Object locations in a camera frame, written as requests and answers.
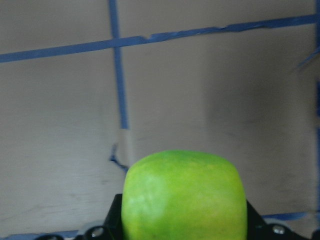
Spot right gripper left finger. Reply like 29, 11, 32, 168
103, 193, 123, 240

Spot green apple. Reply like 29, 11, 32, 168
121, 150, 248, 240

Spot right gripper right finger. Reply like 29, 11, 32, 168
246, 200, 265, 240

